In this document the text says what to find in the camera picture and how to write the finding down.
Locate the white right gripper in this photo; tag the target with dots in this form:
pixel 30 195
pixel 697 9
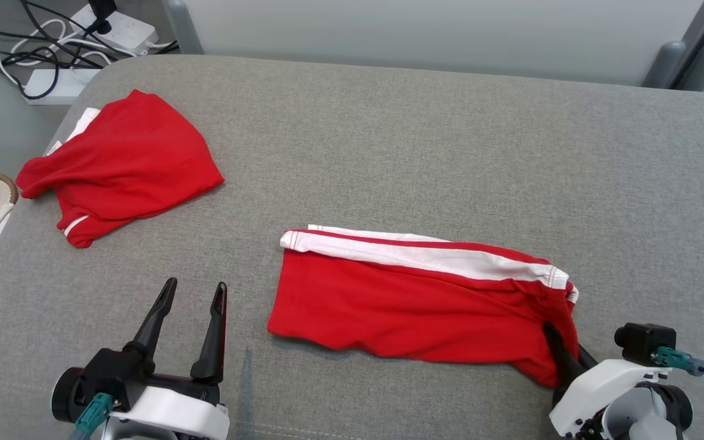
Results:
pixel 596 385

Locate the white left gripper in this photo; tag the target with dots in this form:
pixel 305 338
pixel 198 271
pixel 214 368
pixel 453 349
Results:
pixel 187 409

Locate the red shorts white side stripe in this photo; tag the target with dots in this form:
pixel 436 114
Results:
pixel 401 305

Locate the red shorts white striped hems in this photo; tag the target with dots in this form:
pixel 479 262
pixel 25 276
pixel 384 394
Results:
pixel 126 159

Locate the black power plug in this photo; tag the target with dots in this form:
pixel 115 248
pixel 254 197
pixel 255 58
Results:
pixel 101 12

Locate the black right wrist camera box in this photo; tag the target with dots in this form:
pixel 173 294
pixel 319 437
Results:
pixel 645 342

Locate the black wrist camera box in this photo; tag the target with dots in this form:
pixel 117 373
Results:
pixel 113 376
pixel 645 342

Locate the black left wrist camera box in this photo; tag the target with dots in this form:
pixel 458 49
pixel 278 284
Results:
pixel 113 376

